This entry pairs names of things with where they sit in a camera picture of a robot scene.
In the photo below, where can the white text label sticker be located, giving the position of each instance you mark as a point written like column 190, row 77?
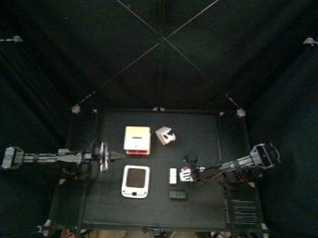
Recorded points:
column 243, row 214

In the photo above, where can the grey frame corner bracket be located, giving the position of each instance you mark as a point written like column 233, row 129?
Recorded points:
column 241, row 112
column 158, row 109
column 15, row 39
column 309, row 41
column 75, row 108

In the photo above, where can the dark green seaweed sushi toy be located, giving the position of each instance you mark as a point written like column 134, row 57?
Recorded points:
column 178, row 195

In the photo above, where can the white rice sushi toy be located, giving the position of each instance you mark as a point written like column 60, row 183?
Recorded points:
column 172, row 176

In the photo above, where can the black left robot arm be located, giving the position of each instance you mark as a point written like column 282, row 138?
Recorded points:
column 46, row 157

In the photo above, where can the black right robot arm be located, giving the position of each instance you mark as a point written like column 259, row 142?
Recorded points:
column 249, row 161

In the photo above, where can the white yellow red toy oven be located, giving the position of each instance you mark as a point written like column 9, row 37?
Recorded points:
column 136, row 140

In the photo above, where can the small white toy appliance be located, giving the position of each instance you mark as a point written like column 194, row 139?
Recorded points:
column 164, row 135

